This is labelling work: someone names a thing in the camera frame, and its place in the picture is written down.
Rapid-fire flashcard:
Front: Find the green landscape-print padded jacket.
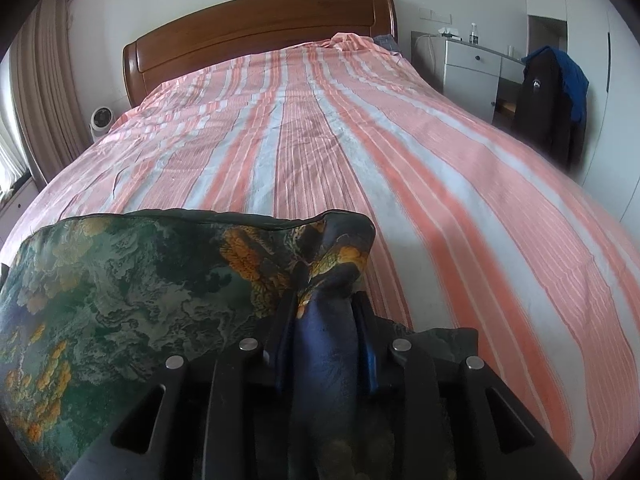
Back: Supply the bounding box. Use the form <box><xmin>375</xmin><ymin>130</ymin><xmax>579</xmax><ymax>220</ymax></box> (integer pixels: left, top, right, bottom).
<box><xmin>0</xmin><ymin>207</ymin><xmax>481</xmax><ymax>480</ymax></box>

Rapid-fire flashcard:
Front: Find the pink white striped bed sheet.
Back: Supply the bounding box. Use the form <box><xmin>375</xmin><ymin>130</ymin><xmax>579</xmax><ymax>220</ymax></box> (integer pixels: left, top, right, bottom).
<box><xmin>1</xmin><ymin>34</ymin><xmax>639</xmax><ymax>479</ymax></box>

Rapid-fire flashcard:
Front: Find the white window bench cabinet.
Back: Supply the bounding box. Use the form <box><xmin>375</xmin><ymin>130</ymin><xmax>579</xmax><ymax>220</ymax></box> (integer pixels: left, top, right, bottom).
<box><xmin>0</xmin><ymin>178</ymin><xmax>39</xmax><ymax>244</ymax></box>

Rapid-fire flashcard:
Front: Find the small white round fan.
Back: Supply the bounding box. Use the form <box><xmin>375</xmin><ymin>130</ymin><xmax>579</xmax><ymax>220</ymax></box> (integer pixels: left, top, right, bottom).
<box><xmin>89</xmin><ymin>106</ymin><xmax>115</xmax><ymax>142</ymax></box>

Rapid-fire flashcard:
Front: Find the white sheer curtain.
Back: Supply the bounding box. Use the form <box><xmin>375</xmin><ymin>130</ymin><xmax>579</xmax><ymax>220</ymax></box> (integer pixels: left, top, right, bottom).
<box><xmin>0</xmin><ymin>109</ymin><xmax>30</xmax><ymax>196</ymax></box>

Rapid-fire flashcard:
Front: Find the white drawer desk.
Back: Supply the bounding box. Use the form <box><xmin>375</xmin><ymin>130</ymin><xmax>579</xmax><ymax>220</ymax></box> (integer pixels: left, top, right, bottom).
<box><xmin>411</xmin><ymin>32</ymin><xmax>524</xmax><ymax>124</ymax></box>

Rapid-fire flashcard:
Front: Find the beige brown curtain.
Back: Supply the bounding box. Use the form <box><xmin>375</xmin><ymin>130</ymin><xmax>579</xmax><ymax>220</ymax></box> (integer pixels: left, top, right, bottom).
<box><xmin>10</xmin><ymin>0</ymin><xmax>92</xmax><ymax>186</ymax></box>

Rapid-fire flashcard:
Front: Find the small bottle on desk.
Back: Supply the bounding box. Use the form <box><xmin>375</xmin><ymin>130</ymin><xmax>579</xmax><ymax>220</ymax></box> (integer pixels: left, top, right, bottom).
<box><xmin>469</xmin><ymin>23</ymin><xmax>480</xmax><ymax>44</ymax></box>

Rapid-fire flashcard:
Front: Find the brown wooden headboard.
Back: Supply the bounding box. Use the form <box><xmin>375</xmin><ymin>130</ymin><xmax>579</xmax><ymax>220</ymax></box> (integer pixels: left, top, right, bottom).
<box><xmin>122</xmin><ymin>0</ymin><xmax>398</xmax><ymax>107</ymax></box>

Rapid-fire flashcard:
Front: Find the white wardrobe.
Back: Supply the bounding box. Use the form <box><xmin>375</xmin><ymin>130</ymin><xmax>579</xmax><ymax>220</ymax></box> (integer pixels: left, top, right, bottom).
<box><xmin>526</xmin><ymin>0</ymin><xmax>639</xmax><ymax>237</ymax></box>

